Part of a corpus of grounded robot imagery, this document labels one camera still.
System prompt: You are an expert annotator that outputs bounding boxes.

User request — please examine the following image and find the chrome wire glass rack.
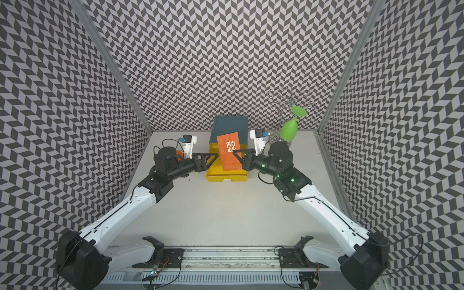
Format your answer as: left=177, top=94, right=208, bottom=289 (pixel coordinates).
left=266, top=87, right=314, bottom=146

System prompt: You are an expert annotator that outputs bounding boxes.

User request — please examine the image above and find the teal drawer cabinet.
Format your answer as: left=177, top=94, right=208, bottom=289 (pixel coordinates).
left=209, top=116, right=248, bottom=145

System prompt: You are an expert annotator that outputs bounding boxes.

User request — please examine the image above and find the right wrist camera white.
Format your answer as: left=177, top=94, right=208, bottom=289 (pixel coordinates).
left=250, top=129, right=269, bottom=156

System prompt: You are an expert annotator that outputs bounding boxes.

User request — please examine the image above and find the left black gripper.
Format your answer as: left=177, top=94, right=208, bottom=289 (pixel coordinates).
left=167, top=152, right=218, bottom=181

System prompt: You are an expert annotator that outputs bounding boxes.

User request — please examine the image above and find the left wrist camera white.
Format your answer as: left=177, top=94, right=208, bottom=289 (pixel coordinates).
left=178, top=134, right=197, bottom=159

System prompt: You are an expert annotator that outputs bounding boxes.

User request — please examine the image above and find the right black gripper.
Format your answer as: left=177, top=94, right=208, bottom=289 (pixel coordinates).
left=232, top=148, right=281, bottom=178

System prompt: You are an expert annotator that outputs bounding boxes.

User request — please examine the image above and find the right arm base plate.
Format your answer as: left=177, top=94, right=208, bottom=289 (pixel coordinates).
left=274, top=246, right=328, bottom=269

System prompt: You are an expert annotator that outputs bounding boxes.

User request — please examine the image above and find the orange postcard pack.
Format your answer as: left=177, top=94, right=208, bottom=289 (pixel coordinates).
left=216, top=132, right=242, bottom=171

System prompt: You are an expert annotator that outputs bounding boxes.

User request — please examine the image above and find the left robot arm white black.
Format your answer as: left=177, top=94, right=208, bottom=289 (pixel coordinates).
left=55, top=146, right=219, bottom=290

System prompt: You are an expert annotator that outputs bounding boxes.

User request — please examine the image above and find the orange bowl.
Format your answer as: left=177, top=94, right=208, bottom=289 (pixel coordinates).
left=176, top=151, right=184, bottom=161

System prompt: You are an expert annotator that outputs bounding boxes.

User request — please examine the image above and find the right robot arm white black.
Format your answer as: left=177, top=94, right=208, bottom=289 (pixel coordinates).
left=233, top=142, right=389, bottom=290

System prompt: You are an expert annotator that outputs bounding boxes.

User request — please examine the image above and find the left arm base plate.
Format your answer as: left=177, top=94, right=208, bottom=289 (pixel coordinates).
left=132, top=248, right=185, bottom=269

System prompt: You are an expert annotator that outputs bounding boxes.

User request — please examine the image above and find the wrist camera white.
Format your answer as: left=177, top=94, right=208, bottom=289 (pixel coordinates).
left=178, top=134, right=197, bottom=159
left=250, top=129, right=269, bottom=156

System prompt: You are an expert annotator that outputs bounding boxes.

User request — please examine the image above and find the aluminium front rail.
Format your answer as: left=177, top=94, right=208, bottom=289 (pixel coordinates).
left=68, top=245, right=390, bottom=290

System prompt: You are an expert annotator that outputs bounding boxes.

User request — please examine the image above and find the green plastic wine glass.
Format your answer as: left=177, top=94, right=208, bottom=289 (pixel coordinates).
left=279, top=106, right=307, bottom=141

